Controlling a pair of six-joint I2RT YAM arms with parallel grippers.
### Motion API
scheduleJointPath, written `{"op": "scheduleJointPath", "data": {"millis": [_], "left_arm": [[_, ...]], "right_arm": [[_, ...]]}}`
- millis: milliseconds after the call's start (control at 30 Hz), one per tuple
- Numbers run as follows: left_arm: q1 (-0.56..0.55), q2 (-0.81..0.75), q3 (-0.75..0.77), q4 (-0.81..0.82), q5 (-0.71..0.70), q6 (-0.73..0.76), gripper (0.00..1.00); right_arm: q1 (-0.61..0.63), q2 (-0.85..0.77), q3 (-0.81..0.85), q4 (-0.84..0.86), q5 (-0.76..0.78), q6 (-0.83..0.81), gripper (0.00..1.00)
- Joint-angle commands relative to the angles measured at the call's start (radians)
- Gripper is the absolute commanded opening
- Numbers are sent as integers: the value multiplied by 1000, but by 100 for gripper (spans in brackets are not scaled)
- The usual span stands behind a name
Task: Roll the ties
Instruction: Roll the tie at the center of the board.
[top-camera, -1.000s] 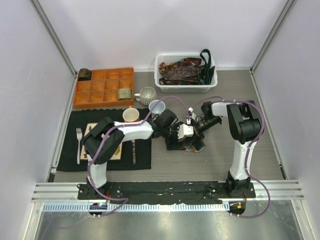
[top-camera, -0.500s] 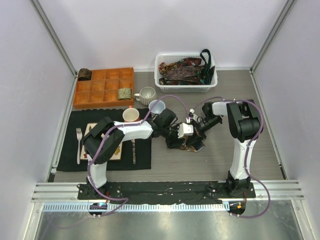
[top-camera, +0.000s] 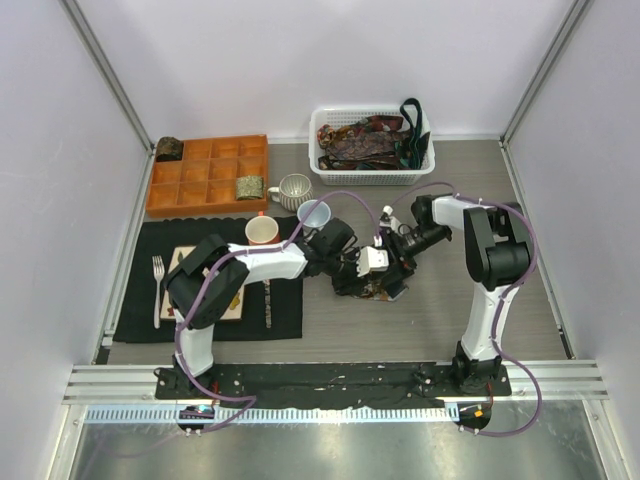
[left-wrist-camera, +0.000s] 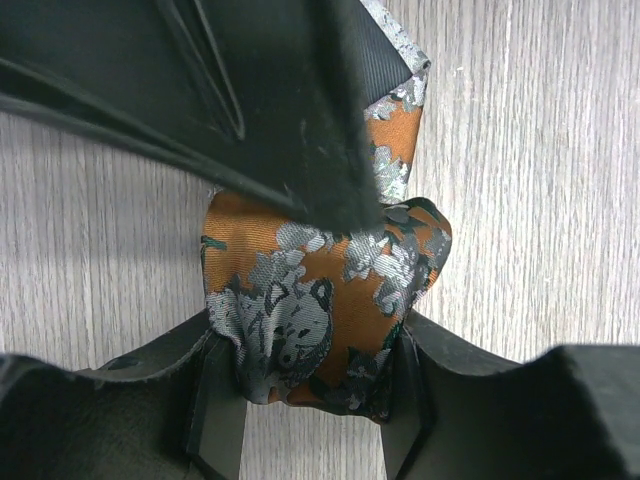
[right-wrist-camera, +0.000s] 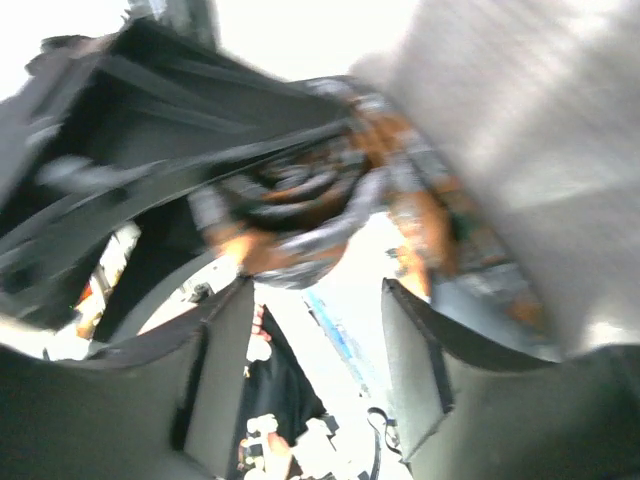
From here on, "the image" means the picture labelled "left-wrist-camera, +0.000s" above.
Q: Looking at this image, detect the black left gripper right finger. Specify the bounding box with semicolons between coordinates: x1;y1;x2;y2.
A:
381;312;639;479

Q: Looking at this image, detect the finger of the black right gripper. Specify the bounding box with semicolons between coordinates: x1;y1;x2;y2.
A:
1;1;381;233

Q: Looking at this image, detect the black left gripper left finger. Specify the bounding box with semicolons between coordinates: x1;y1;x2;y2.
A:
1;312;247;479

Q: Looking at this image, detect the orange grey floral tie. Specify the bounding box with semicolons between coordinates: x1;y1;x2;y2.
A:
201;1;452;423

